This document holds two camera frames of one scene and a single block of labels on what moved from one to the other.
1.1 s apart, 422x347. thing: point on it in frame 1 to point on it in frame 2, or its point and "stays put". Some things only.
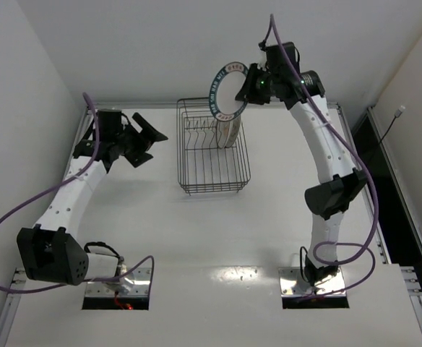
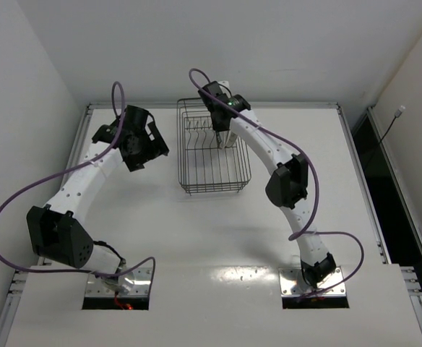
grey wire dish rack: [203, 166] stays put
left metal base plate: [140, 287] stays put
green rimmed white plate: [223, 90] to [223, 136]
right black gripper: [251, 85] to [219, 126]
